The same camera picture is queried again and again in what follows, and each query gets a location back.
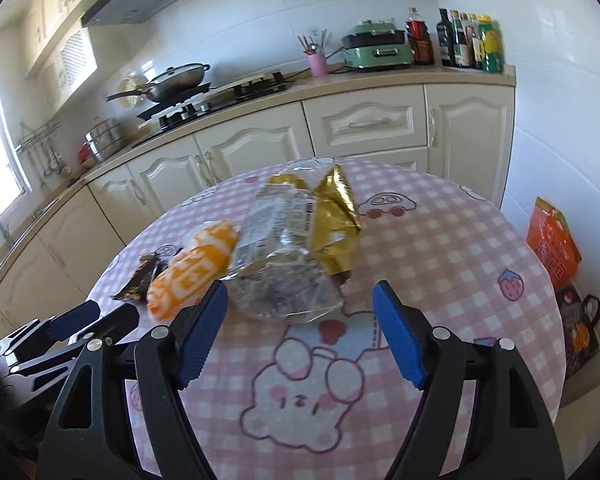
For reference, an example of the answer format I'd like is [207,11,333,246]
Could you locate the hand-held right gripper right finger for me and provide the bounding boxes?
[372,280,565,480]

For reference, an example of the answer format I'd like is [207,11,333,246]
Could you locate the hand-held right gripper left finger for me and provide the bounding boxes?
[37,280,229,480]

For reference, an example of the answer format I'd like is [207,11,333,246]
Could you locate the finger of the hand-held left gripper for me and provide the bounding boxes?
[12,305,140,388]
[0,300,101,361]

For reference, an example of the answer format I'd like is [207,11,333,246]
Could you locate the dark snack wrapper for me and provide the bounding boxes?
[111,254,169,304]

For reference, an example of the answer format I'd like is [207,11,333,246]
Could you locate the orange white snack packet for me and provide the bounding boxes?
[146,220,241,323]

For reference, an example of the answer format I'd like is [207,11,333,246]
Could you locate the clear silver wrapper bag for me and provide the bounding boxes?
[227,180,353,322]

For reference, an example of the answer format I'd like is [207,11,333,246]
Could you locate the gold foil bag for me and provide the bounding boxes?
[271,164,365,277]

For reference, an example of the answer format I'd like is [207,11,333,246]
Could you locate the round table pink checkered cloth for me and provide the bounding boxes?
[87,156,565,480]

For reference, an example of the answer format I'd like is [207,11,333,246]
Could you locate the orange shopping bag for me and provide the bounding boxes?
[526,197,584,292]

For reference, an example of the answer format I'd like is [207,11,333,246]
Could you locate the steel steamer pot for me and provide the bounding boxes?
[85,119,126,163]

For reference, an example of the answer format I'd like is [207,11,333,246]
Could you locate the dark printed bag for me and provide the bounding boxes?
[554,284,600,380]

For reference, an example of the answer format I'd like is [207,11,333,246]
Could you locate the sliding window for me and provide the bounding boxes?
[0,42,31,201]

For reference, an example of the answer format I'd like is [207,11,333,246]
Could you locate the cream lower kitchen cabinets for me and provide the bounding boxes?
[0,65,516,341]

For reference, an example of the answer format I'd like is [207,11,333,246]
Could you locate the cream kitchen cabinets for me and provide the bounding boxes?
[20,0,146,78]
[0,65,516,341]

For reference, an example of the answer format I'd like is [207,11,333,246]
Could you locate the black gas stove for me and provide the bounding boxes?
[130,71,293,148]

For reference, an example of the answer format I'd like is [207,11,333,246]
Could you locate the pale yellow colander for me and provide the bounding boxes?
[117,74,148,109]

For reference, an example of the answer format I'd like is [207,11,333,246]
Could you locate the black wok with lid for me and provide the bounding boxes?
[106,62,211,103]

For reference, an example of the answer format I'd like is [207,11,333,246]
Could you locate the cream lattice door cabinet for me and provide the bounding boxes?
[40,27,98,111]

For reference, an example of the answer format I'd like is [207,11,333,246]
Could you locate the green electric cooker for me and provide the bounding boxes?
[341,19,415,71]

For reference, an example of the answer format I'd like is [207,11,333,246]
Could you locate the dark sauce bottle red cap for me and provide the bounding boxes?
[406,7,435,66]

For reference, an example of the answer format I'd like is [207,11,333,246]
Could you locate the red label sauce bottle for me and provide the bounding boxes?
[464,12,482,70]

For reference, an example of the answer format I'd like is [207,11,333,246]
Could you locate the dark green glass bottle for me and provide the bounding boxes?
[438,8,455,67]

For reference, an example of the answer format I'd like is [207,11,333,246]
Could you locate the green bottle yellow label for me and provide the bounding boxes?
[477,15,504,73]

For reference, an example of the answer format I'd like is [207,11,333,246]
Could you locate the bundle of chopsticks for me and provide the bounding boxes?
[297,27,333,56]

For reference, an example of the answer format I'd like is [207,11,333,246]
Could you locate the cream upper kitchen cabinets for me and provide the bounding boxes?
[20,0,146,78]

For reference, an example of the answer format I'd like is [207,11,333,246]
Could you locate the metal wall utensil rack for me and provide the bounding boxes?
[15,121,62,153]

